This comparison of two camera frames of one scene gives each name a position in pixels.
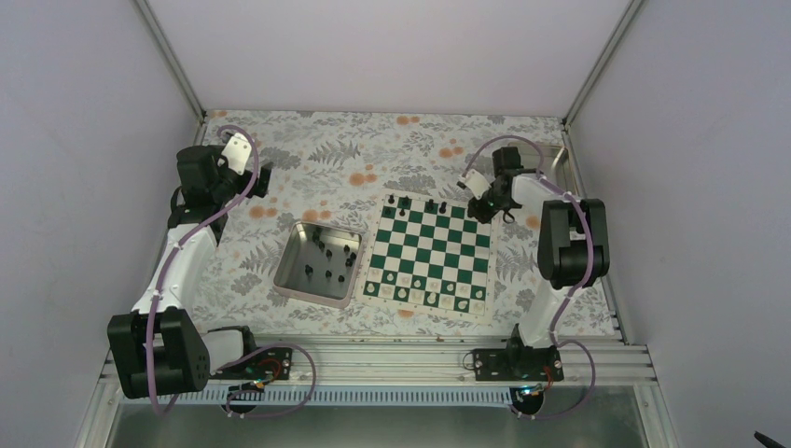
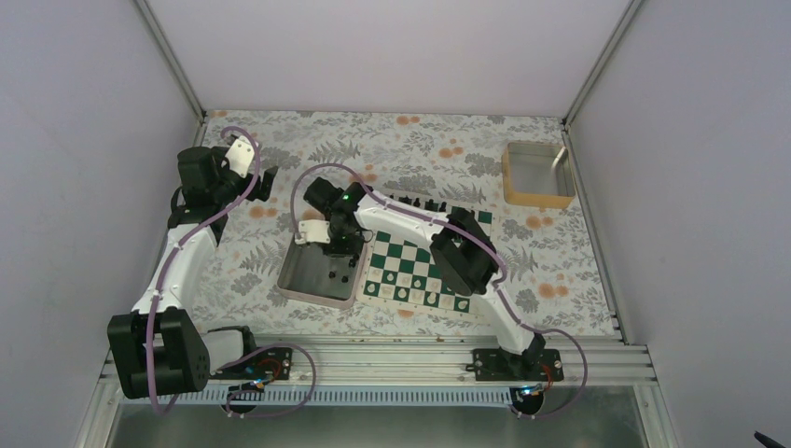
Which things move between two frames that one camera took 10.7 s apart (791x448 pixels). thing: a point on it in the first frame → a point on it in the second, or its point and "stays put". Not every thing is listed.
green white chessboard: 427,258 stays put
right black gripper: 484,216 → 347,250
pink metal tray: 318,264 stays put
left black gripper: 262,182 stays put
